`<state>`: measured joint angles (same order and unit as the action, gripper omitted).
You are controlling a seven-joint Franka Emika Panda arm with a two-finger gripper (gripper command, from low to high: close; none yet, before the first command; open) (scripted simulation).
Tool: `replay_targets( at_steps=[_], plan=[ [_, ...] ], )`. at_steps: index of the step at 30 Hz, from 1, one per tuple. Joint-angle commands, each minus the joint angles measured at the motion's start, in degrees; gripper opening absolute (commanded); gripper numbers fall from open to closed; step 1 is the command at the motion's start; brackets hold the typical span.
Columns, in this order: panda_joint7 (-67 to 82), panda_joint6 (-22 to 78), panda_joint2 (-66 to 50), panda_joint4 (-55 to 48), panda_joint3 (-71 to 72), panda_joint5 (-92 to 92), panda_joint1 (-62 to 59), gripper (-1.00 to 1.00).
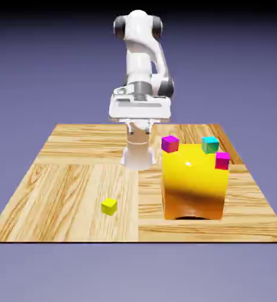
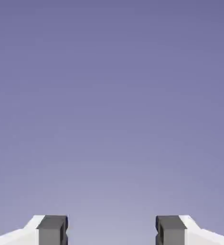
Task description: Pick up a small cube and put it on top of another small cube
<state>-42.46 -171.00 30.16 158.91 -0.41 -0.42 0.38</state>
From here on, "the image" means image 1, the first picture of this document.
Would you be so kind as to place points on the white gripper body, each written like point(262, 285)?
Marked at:
point(139, 111)

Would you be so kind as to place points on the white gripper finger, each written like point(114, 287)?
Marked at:
point(129, 127)
point(148, 127)

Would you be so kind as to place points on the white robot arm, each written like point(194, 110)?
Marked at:
point(140, 42)

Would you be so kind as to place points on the small purple cube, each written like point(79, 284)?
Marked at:
point(170, 144)

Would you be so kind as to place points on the small cyan cube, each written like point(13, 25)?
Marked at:
point(210, 145)

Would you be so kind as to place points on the small magenta cube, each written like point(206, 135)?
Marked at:
point(222, 161)

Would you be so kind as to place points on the small yellow cube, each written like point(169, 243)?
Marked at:
point(109, 206)

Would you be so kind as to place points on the large yellow box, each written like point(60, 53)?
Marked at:
point(195, 181)

